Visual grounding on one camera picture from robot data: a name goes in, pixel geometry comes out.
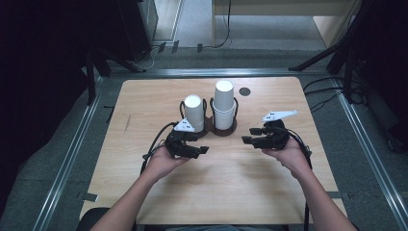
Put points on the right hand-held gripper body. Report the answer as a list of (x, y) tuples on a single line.
[(274, 138)]

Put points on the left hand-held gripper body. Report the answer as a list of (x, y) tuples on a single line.
[(179, 144)]

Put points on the short stack of white cups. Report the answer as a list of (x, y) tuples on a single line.
[(194, 112)]

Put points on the tall stack of white cups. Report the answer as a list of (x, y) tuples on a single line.
[(224, 102)]

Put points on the person's left hand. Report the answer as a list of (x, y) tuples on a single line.
[(162, 165)]

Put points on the person's right hand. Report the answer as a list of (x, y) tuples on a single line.
[(293, 159)]

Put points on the black round table grommet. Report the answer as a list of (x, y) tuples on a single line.
[(244, 91)]

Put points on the black tape strip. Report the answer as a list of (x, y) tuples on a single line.
[(110, 112)]

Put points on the person's grey clothing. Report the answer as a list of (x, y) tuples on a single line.
[(218, 228)]

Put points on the grey tape strip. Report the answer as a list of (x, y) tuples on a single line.
[(90, 197), (175, 46), (161, 47), (336, 194), (199, 48)]

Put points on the black tripod stand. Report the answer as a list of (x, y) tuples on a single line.
[(340, 51), (96, 67)]

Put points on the black chair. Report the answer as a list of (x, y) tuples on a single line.
[(91, 219)]

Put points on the black cabinet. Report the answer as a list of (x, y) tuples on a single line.
[(138, 25)]

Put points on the light wooden desk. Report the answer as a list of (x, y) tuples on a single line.
[(327, 22)]

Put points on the metal floor rail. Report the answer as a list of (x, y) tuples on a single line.
[(64, 166), (218, 72), (369, 150)]

